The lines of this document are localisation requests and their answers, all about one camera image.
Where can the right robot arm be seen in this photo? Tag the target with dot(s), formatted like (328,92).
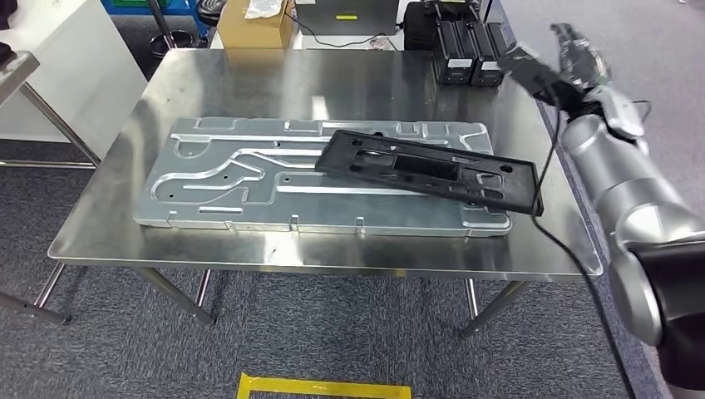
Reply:
(628,182)

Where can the dark pole with round base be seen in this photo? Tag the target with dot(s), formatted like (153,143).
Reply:
(165,27)

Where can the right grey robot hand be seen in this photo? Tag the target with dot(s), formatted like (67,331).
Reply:
(581,58)

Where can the black plastic car part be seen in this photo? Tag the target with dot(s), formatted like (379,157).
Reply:
(429,168)

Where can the black bag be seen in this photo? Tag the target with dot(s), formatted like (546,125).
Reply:
(418,27)

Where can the stamped silver metal plate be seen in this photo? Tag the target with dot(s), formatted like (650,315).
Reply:
(231,182)

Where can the grey laptop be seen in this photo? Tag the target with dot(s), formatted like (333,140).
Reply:
(363,19)

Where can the blue storage cart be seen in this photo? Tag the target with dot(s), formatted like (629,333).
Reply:
(132,10)

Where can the white paper sheet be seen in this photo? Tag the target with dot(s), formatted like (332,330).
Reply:
(263,7)

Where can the black device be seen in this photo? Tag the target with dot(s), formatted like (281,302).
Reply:
(454,6)

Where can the white cabinet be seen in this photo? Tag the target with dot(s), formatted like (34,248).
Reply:
(71,66)

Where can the black object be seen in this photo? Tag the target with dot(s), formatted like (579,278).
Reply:
(5,52)
(6,14)

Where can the brown cardboard box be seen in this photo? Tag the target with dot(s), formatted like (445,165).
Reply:
(248,33)

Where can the black battery box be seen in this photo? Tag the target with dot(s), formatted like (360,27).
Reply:
(490,47)
(456,47)

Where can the steel workbench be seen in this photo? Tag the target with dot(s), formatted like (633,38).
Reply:
(22,71)
(248,82)

